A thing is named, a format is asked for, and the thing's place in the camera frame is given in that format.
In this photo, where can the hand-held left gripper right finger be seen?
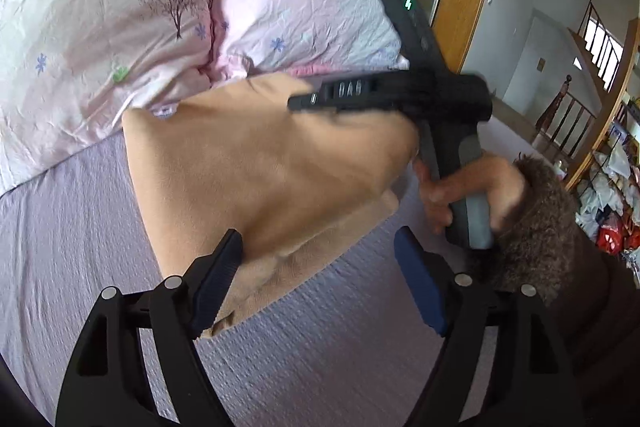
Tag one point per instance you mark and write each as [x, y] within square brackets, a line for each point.
[420, 282]

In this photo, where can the dark metal upper railing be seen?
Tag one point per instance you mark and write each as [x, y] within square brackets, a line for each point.
[607, 42]

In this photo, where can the pink tree-print pillow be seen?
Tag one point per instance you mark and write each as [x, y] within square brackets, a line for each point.
[95, 22]

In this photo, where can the person's right forearm brown sleeve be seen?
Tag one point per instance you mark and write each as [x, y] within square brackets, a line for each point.
[560, 257]

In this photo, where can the person's right hand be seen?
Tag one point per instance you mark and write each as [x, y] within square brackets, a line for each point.
[500, 187]

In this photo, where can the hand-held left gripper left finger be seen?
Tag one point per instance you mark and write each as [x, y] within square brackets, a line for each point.
[222, 277]

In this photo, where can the tan small garment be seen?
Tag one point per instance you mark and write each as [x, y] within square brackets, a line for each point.
[260, 177]

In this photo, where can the wooden stair railing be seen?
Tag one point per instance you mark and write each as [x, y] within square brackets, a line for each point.
[567, 117]

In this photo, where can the cluttered shelf of items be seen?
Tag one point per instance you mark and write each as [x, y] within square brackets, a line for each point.
[612, 202]

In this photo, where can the purple textured bed sheet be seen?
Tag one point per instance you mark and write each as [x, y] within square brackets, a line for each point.
[75, 237]

